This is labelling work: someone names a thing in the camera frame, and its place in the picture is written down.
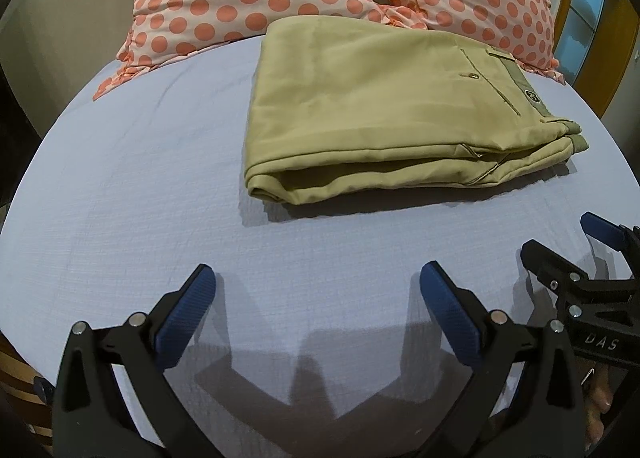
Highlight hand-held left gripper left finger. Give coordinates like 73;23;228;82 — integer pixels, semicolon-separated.
52;263;218;458

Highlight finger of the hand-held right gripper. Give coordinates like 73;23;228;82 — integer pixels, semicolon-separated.
520;238;601;300
579;211;640;260

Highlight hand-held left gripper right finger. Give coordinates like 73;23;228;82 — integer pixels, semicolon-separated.
418;260;587;458

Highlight khaki pants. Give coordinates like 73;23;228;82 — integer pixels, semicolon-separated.
243;16;590;205

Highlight person's right hand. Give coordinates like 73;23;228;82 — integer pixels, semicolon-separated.
581;367;620;448

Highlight light blue bed sheet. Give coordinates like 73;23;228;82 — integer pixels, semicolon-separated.
2;33;632;458

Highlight wooden bed frame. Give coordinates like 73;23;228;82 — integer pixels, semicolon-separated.
0;335;57;449

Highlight yellow wooden door frame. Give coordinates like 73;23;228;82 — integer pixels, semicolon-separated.
554;0;640;120

